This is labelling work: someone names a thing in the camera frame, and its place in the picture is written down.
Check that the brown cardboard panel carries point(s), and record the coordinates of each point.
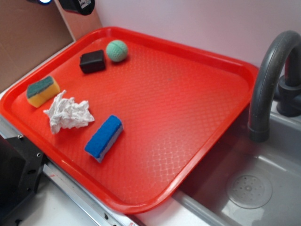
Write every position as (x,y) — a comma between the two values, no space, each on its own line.
(31,33)

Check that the grey curved faucet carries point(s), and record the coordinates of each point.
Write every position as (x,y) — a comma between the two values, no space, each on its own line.
(286,44)

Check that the red plastic tray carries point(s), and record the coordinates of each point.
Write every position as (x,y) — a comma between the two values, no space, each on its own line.
(174,102)

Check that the crumpled white paper towel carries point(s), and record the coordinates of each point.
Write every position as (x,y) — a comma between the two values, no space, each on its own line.
(65,113)

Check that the green rubber ball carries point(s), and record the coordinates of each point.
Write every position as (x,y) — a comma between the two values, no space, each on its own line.
(117,51)

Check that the black rectangular block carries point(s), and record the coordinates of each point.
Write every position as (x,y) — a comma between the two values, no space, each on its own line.
(92,62)

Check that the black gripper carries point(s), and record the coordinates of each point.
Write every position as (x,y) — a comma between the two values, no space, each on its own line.
(82,7)

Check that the blue sponge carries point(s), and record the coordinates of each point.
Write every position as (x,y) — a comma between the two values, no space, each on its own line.
(105,137)

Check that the grey sink basin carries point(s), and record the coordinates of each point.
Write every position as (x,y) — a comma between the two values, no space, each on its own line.
(278,159)

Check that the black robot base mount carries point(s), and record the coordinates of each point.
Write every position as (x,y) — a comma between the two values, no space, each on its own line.
(21,164)

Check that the round sink drain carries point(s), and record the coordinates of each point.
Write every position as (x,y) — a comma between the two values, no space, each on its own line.
(249,190)

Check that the yellow and green sponge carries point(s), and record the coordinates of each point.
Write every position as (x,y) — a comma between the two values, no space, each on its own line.
(41,91)

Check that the dark faucet handle base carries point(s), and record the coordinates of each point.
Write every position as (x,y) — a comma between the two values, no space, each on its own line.
(289,89)

